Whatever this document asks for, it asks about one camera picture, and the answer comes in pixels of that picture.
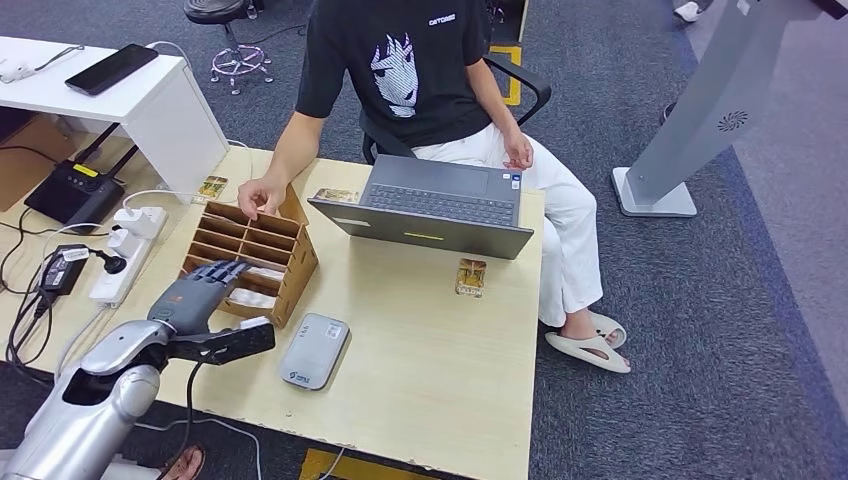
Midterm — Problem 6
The person's right hand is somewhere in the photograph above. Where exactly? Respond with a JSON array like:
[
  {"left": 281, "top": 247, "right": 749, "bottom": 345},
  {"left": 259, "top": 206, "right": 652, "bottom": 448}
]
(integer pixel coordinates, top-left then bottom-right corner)
[{"left": 237, "top": 177, "right": 288, "bottom": 222}]

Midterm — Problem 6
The white corded device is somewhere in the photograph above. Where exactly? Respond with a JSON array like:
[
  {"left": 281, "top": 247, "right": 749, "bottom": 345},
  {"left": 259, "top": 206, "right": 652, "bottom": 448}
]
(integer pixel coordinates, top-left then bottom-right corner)
[{"left": 0, "top": 44, "right": 86, "bottom": 85}]

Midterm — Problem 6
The grey kiosk stand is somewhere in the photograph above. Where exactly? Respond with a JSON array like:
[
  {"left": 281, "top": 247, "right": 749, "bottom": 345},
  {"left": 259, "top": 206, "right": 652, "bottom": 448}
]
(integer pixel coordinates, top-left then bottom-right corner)
[{"left": 610, "top": 0, "right": 848, "bottom": 220}]

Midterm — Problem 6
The yellow floor tape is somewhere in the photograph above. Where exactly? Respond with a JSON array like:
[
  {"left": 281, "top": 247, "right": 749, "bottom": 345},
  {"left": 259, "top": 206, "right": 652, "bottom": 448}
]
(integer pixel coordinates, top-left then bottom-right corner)
[
  {"left": 488, "top": 44, "right": 525, "bottom": 109},
  {"left": 299, "top": 448, "right": 439, "bottom": 480}
]

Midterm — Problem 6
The black office chair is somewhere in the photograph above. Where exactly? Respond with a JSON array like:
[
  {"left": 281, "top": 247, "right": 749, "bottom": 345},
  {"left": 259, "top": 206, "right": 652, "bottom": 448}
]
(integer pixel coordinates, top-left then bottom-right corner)
[{"left": 357, "top": 52, "right": 552, "bottom": 167}]

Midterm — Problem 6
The black power adapter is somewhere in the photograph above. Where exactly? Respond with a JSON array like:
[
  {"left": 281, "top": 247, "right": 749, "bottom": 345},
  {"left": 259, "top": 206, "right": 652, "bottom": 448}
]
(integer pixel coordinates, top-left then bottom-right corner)
[{"left": 39, "top": 243, "right": 91, "bottom": 296}]

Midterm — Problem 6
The white power strip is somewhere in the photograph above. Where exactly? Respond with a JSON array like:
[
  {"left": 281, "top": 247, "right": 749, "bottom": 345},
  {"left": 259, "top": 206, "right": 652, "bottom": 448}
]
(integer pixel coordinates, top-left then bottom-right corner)
[{"left": 89, "top": 206, "right": 169, "bottom": 309}]

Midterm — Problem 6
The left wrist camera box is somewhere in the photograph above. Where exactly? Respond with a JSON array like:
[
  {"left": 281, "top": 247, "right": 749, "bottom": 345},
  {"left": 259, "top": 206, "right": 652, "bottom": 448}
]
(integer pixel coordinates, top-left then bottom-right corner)
[{"left": 165, "top": 316, "right": 278, "bottom": 367}]

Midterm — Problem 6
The black power cable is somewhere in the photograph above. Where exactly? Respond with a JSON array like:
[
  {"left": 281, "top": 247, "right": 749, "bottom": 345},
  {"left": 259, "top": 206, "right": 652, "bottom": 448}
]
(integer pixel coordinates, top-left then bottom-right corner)
[{"left": 0, "top": 144, "right": 64, "bottom": 367}]

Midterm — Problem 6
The black power plug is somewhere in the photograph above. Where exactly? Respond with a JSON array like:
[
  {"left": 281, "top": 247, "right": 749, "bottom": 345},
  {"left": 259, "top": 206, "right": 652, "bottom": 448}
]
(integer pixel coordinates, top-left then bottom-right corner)
[{"left": 89, "top": 248, "right": 129, "bottom": 276}]

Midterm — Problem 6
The black stool chrome base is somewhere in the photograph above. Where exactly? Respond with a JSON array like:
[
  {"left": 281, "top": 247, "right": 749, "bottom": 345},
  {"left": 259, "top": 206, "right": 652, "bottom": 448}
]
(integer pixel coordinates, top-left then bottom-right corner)
[{"left": 184, "top": 0, "right": 276, "bottom": 97}]

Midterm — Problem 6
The grey laptop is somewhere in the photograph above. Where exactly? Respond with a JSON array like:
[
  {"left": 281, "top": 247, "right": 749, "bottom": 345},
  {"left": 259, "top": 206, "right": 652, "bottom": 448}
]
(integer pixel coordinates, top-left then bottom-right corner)
[{"left": 308, "top": 154, "right": 535, "bottom": 261}]

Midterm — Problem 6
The wooden card organiser box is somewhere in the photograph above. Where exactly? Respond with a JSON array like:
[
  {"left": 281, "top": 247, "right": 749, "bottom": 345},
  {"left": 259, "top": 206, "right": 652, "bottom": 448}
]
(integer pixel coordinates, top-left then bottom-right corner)
[{"left": 180, "top": 200, "right": 321, "bottom": 331}]

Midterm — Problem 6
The black smartphone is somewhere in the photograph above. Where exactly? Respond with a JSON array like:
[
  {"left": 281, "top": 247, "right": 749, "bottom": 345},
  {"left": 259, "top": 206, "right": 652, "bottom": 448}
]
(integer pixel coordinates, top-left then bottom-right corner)
[{"left": 64, "top": 43, "right": 160, "bottom": 97}]

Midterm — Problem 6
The black camera cable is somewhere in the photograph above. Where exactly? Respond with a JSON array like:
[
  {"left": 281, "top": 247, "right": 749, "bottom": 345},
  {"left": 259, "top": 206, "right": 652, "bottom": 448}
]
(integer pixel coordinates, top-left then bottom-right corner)
[{"left": 155, "top": 360, "right": 208, "bottom": 480}]

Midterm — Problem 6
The person's left hand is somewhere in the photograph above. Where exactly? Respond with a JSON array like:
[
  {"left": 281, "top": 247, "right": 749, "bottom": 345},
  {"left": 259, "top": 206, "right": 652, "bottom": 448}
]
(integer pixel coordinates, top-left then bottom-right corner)
[{"left": 502, "top": 129, "right": 535, "bottom": 172}]

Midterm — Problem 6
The beige slipper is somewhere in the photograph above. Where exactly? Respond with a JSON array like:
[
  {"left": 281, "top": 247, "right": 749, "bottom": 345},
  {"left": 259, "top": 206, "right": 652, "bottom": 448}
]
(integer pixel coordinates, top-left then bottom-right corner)
[
  {"left": 589, "top": 312, "right": 629, "bottom": 350},
  {"left": 545, "top": 331, "right": 633, "bottom": 376}
]

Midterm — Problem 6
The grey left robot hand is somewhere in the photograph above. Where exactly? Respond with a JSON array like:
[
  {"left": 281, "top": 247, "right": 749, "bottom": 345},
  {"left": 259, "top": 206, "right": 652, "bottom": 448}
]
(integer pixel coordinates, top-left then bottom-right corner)
[{"left": 146, "top": 260, "right": 253, "bottom": 337}]

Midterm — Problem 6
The white desk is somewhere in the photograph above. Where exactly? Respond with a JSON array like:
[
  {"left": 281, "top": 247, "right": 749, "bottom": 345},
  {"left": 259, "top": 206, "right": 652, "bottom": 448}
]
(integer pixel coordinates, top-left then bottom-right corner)
[{"left": 0, "top": 36, "right": 231, "bottom": 205}]

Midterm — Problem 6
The white charger cable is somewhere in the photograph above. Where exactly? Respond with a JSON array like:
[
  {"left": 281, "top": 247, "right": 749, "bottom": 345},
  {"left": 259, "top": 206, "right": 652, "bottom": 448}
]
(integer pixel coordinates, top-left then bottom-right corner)
[{"left": 121, "top": 139, "right": 256, "bottom": 208}]

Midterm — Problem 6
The yellow printed hotel card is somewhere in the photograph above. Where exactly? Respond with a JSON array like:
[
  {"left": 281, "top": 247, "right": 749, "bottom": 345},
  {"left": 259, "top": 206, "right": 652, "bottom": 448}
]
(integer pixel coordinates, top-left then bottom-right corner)
[
  {"left": 193, "top": 175, "right": 230, "bottom": 205},
  {"left": 455, "top": 258, "right": 488, "bottom": 299},
  {"left": 312, "top": 188, "right": 360, "bottom": 205}
]

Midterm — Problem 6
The white power cable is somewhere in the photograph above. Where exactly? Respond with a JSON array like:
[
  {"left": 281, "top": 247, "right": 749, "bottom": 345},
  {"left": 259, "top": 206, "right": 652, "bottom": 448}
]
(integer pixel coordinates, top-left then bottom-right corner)
[{"left": 135, "top": 415, "right": 265, "bottom": 480}]

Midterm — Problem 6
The black router with antennas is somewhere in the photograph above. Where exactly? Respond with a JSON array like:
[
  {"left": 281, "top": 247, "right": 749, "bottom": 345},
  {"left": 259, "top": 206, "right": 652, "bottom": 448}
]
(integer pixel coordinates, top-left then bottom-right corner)
[{"left": 25, "top": 122, "right": 140, "bottom": 230}]

